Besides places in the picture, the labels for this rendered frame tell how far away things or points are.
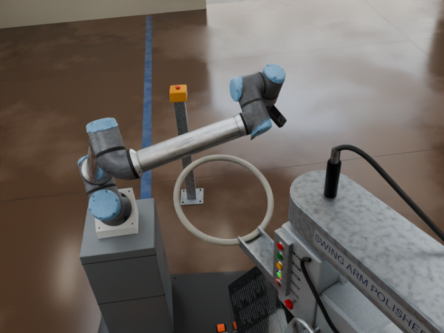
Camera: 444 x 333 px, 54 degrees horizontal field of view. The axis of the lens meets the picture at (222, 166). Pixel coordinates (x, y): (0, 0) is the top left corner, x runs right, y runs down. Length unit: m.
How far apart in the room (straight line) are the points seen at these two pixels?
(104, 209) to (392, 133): 3.33
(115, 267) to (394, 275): 1.66
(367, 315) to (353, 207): 0.35
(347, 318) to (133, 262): 1.35
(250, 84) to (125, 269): 1.33
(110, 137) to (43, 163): 3.09
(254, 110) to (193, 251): 2.00
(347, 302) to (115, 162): 0.93
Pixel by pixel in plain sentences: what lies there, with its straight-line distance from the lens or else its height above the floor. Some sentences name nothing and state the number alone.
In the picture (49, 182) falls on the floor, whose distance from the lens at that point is 4.47.
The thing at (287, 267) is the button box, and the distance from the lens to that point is 1.56.
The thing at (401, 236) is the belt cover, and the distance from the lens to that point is 1.31.
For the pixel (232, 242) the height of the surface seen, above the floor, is 1.12.
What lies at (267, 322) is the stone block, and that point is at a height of 0.75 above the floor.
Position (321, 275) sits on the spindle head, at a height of 1.48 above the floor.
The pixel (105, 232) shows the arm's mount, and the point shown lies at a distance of 2.49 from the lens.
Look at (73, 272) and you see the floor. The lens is 3.58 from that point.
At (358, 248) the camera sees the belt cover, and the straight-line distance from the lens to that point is 1.26.
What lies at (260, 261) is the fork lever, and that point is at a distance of 1.93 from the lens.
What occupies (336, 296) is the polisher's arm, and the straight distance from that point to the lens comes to 1.53.
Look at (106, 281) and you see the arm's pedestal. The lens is 2.62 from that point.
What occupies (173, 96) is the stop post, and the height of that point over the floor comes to 1.05.
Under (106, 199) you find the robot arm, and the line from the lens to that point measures 2.21.
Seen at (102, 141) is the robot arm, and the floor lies 1.71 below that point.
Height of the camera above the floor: 2.63
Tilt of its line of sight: 39 degrees down
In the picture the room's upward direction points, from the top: 4 degrees counter-clockwise
